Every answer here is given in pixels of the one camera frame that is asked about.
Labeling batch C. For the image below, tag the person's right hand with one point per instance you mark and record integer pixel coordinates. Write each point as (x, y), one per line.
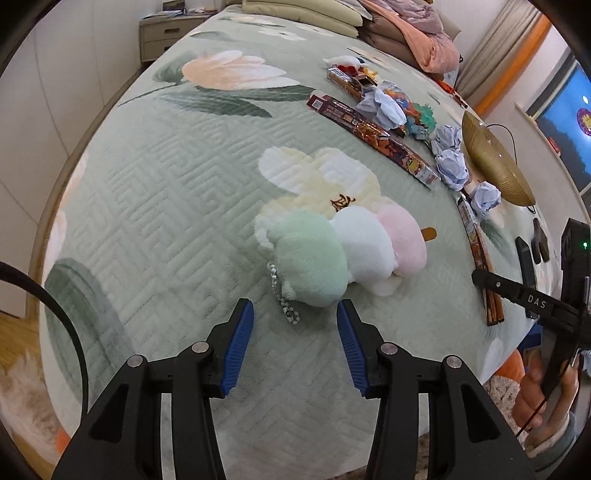
(526, 401)

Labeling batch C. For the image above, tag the beige nightstand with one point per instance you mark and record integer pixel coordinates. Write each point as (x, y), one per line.
(166, 37)

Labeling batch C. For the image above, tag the yellow plush toy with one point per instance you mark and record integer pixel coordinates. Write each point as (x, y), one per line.
(371, 71)

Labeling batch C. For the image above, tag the crumpled checkered cloth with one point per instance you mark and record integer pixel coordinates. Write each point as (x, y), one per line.
(383, 104)

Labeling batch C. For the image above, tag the window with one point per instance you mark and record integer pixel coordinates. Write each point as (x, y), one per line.
(568, 120)

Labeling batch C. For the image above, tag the green white pink dango plush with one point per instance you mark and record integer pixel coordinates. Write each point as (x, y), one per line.
(314, 263)

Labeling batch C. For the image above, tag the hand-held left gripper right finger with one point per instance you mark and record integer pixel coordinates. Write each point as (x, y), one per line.
(351, 344)

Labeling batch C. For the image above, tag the small dark box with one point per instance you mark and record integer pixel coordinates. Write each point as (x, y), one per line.
(173, 5)

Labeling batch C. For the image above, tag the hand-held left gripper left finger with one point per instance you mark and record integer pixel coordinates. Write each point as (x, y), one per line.
(240, 341)

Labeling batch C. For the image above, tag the red patterned item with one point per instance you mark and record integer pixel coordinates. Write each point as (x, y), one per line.
(450, 90)

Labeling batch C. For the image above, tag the teal jelly toy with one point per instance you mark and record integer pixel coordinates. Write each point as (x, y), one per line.
(425, 115)

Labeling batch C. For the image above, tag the folded brown blanket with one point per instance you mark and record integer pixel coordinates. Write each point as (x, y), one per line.
(385, 34)

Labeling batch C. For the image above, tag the white wardrobe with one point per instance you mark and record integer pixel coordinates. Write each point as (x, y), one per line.
(55, 92)

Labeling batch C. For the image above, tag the beige curtain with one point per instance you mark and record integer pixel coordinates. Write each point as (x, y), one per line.
(498, 41)

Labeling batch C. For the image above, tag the person's right forearm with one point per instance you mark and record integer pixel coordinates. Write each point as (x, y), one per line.
(554, 450)

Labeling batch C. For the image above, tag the folded pink blanket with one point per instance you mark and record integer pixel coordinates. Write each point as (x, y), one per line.
(434, 50)

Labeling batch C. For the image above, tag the white duck plush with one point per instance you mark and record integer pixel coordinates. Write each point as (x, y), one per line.
(346, 60)

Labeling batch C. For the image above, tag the blue jelly toy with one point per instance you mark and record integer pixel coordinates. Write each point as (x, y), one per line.
(418, 133)

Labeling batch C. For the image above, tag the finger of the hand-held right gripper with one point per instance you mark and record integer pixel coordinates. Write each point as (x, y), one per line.
(508, 288)
(524, 258)

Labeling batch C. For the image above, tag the magazines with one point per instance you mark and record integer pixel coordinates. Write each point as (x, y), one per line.
(157, 14)

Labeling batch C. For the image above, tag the gold woven basket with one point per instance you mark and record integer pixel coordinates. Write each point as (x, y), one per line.
(494, 157)

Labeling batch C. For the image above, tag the orange curtain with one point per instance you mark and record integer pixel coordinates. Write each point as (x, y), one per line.
(517, 69)

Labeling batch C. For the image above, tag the cream pillow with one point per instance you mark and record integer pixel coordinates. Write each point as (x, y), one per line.
(309, 24)
(295, 8)

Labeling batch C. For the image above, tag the fluffy white rug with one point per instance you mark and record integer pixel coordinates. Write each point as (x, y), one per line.
(23, 401)

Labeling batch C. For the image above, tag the folded purple blanket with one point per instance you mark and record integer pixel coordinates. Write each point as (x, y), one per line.
(411, 11)

